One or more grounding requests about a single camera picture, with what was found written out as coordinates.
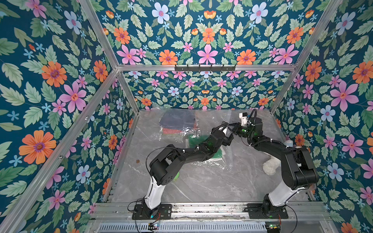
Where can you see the clear vacuum bag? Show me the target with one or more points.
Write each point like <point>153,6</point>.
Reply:
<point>201,155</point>

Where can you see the green tank top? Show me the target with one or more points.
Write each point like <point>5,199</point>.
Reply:
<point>193,141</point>

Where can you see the black hook rail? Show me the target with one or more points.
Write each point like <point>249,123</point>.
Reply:
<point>199,68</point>

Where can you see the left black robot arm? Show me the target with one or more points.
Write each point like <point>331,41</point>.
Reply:
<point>166,165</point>

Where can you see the aluminium front rail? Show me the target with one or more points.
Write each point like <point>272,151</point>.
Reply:
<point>208,211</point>

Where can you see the white teddy bear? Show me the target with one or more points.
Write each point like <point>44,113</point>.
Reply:
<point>270,166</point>

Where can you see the bag of folded clothes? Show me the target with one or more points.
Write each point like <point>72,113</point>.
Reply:
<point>179,122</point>

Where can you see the white folded garment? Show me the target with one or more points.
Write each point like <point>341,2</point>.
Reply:
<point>219,154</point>

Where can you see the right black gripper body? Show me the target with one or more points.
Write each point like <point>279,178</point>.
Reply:
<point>238,131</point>

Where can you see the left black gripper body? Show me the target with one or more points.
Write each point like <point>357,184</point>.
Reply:
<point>225,141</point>

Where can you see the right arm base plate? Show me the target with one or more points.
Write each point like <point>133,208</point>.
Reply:
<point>265,211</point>

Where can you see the green round lid container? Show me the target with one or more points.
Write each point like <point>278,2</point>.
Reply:
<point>176,177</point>

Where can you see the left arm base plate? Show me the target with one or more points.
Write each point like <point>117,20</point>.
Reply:
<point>142,212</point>

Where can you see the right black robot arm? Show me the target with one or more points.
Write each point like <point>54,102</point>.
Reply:
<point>297,168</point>

